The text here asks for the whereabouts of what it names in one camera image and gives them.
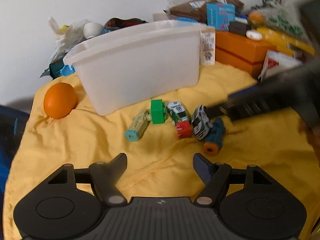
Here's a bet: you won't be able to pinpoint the small red block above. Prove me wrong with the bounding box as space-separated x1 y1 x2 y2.
175 120 193 139

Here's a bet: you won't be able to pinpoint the silver toy car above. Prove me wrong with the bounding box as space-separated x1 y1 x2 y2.
167 101 190 126

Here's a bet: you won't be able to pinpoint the blue dinosaur box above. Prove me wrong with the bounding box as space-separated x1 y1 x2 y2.
206 3 235 31

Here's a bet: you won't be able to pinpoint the brown woven package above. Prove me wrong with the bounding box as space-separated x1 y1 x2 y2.
164 0 245 23

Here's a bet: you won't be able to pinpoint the white earbuds case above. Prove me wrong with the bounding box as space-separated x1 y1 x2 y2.
246 30 263 41

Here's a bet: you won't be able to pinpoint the teal orange toy vehicle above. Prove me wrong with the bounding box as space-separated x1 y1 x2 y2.
203 118 226 156

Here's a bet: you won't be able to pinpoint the yellow cloth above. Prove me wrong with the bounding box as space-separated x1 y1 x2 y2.
3 75 319 239

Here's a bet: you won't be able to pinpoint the small milk carton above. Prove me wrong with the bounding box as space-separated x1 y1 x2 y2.
200 28 216 66

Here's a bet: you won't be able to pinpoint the small orange fruit in bag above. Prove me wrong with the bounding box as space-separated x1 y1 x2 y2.
248 11 264 25

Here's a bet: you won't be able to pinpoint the blue black stroller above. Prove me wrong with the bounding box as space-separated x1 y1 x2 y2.
1 105 30 196

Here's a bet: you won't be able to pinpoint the white plastic bin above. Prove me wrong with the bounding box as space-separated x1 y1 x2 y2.
63 20 207 115

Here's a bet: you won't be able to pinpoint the yellow flat boxes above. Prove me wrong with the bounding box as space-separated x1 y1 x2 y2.
256 27 316 59

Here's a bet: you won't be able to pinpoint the white police toy car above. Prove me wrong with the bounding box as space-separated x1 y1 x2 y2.
191 105 213 140

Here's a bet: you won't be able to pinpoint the green patterned plastic bag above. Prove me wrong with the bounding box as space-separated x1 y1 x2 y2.
259 6 310 43

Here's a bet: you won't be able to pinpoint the orange box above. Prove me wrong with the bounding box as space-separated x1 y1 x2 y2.
215 31 277 78

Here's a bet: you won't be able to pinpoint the green square block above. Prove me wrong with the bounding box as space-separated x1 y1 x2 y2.
150 99 167 124

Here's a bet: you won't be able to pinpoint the teal green cylinder toy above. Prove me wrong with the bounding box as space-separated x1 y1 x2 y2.
125 109 151 141

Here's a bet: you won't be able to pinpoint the white baby wipes pack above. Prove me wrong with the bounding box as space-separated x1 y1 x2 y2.
258 50 303 81

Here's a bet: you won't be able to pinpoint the white plastic bag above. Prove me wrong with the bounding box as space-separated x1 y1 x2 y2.
48 17 90 62

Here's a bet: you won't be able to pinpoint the small black box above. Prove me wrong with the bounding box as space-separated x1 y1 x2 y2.
229 21 252 36

